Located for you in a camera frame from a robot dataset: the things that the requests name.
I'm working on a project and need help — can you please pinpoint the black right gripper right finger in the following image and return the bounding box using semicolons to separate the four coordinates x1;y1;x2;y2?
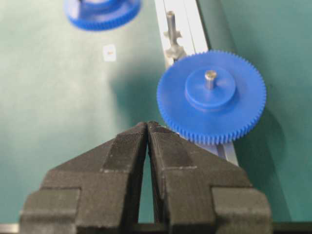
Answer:
147;121;273;234

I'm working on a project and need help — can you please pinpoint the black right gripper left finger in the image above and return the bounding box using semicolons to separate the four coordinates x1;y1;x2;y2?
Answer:
19;122;148;234

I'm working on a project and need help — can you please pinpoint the small blue plastic gear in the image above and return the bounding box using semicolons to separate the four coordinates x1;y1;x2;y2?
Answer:
64;0;141;31

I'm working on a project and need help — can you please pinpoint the large blue plastic gear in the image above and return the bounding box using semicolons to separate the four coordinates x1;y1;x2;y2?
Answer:
156;50;267;145

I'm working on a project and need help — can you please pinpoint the steel shaft through large gear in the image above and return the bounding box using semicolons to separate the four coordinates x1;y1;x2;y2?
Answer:
205;70;217;90

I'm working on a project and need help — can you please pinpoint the bare steel shaft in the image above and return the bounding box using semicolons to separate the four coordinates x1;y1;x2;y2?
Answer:
166;11;177;45

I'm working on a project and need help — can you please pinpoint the small white square sticker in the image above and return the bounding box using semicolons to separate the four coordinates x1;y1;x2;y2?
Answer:
102;44;117;62

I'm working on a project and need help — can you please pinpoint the grey plastic shaft bracket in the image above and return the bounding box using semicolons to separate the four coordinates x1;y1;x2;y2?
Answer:
164;30;186;60

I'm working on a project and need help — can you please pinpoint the aluminium extrusion rail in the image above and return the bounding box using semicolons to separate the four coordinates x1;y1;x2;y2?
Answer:
153;0;239;165

